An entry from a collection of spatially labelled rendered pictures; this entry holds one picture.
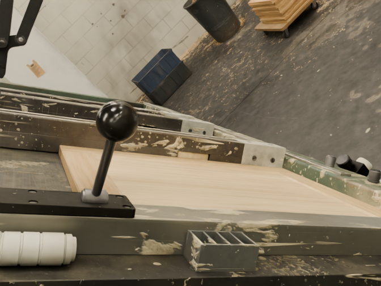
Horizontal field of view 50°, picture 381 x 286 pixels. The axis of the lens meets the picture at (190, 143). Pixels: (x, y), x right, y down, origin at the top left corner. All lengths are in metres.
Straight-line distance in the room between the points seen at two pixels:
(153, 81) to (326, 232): 4.72
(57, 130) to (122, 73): 5.31
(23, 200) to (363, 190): 0.67
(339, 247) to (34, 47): 4.32
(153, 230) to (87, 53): 5.71
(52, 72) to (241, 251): 4.35
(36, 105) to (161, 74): 3.97
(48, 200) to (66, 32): 5.69
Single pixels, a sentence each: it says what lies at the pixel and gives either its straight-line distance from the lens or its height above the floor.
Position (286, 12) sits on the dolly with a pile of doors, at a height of 0.21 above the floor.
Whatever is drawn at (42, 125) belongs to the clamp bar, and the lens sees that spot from 0.89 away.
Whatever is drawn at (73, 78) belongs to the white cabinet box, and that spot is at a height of 1.03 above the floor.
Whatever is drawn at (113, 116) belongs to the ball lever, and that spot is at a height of 1.44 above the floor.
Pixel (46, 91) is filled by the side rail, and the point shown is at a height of 1.34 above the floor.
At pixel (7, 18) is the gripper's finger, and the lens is 0.49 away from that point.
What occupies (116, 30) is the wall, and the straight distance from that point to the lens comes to 6.14.
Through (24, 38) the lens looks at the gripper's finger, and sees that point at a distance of 0.49.
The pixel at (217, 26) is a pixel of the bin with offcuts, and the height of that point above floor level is 0.22.
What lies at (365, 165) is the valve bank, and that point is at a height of 0.73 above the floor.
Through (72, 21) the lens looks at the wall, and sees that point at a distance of 6.09.
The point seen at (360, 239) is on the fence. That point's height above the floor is 1.07.
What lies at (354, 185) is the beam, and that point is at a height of 0.91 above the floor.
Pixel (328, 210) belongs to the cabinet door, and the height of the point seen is 1.01.
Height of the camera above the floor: 1.52
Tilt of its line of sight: 23 degrees down
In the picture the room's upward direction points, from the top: 45 degrees counter-clockwise
